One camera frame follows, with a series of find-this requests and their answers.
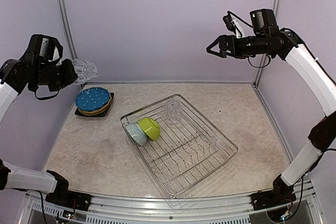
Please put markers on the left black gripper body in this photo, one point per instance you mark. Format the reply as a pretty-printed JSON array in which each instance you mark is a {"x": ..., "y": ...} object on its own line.
[{"x": 62, "y": 77}]

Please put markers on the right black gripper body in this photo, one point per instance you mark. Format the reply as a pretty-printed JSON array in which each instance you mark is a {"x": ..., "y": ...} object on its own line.
[{"x": 242, "y": 51}]

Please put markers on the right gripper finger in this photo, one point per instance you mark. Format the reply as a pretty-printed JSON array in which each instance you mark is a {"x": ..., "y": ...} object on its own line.
[
  {"x": 217, "y": 42},
  {"x": 221, "y": 53}
]

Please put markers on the clear glass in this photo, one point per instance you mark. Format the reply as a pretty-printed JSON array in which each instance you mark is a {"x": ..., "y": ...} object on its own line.
[
  {"x": 85, "y": 70},
  {"x": 172, "y": 112}
]

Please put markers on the blue polka dot plate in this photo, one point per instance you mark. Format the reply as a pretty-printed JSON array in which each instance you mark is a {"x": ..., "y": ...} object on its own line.
[{"x": 92, "y": 99}]

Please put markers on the yellow polka dot plate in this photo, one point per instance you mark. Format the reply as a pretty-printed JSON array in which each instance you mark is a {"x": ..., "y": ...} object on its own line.
[{"x": 97, "y": 111}]

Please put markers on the black floral square plate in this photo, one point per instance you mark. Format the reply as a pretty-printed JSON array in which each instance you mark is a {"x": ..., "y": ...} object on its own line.
[{"x": 100, "y": 115}]

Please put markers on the grey striped bowl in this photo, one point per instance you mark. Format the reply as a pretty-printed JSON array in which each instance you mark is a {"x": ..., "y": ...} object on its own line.
[{"x": 136, "y": 133}]

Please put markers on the green bowl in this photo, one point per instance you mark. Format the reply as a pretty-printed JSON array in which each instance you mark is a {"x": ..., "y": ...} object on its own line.
[{"x": 150, "y": 127}]

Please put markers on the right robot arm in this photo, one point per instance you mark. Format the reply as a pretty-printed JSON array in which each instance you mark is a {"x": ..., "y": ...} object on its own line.
[{"x": 291, "y": 50}]

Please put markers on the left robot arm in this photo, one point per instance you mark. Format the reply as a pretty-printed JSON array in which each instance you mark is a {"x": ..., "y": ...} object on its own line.
[{"x": 15, "y": 76}]

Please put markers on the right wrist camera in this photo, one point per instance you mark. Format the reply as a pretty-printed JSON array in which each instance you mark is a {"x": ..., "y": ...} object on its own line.
[{"x": 263, "y": 22}]

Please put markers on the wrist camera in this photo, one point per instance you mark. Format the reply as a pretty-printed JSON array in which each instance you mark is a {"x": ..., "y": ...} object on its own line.
[
  {"x": 47, "y": 48},
  {"x": 263, "y": 22}
]

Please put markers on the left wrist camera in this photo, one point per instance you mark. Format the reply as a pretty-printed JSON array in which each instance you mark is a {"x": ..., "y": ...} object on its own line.
[{"x": 47, "y": 48}]

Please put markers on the left frame post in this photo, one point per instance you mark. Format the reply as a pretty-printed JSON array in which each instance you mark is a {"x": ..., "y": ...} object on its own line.
[{"x": 67, "y": 31}]

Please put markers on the metal wire dish rack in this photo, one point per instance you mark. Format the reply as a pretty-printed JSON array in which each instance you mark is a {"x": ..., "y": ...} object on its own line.
[{"x": 185, "y": 153}]

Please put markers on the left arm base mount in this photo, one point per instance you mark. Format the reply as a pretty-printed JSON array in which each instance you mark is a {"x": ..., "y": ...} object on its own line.
[{"x": 62, "y": 196}]

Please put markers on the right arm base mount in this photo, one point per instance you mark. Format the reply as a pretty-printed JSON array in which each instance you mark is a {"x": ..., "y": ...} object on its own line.
[{"x": 280, "y": 194}]

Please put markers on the aluminium front rail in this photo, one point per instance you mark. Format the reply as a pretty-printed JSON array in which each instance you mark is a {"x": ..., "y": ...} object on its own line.
[{"x": 117, "y": 209}]

